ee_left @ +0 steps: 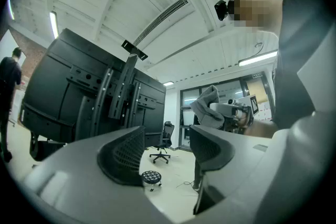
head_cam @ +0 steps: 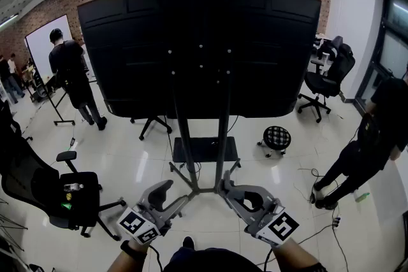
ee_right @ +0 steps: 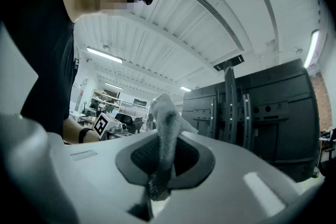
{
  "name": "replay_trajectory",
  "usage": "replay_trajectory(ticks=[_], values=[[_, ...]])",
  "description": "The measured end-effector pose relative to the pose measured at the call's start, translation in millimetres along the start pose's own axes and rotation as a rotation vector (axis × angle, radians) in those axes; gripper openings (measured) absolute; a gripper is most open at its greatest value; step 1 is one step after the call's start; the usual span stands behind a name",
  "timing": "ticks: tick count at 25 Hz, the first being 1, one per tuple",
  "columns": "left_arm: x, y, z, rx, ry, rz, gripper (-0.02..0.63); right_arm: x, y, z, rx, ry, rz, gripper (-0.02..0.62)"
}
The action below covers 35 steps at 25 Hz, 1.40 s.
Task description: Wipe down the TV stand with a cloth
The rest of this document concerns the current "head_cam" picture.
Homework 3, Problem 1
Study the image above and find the long ceiling light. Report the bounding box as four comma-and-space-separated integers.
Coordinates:
0, 14, 19, 29

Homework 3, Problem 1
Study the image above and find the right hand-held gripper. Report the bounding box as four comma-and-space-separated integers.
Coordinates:
222, 184, 300, 248

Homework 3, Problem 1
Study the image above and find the black TV stand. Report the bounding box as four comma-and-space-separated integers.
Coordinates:
164, 0, 243, 219

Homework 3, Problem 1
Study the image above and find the large black TV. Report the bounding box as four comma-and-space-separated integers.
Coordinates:
77, 0, 322, 119

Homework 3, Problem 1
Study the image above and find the black wristband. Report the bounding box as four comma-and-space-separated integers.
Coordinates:
120, 240, 147, 262

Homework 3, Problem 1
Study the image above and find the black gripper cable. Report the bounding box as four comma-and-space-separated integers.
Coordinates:
148, 243, 163, 272
263, 248, 275, 272

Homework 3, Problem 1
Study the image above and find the black office chair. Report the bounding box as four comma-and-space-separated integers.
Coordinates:
129, 116, 173, 141
298, 43, 356, 124
0, 124, 127, 241
318, 35, 344, 74

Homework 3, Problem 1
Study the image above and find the checkered round stool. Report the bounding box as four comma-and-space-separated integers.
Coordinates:
257, 125, 292, 159

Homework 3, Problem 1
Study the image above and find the person's right forearm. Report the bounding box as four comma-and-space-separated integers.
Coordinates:
272, 237, 323, 272

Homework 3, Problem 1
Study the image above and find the person's left forearm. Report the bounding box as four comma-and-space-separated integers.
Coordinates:
106, 240, 150, 272

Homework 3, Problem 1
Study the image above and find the whiteboard on black stand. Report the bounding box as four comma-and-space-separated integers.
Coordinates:
24, 13, 76, 127

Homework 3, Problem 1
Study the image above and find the black floor cable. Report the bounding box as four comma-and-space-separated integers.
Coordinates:
298, 167, 351, 272

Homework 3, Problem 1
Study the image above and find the grey cloth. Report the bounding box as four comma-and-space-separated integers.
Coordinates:
222, 170, 237, 194

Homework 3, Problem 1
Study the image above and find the person's dark clothing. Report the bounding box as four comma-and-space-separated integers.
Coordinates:
162, 248, 329, 272

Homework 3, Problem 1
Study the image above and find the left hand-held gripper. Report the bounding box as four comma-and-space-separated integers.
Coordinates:
116, 180, 193, 246

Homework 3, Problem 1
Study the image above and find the black framed glass door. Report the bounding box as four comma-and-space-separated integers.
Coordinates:
355, 0, 408, 125

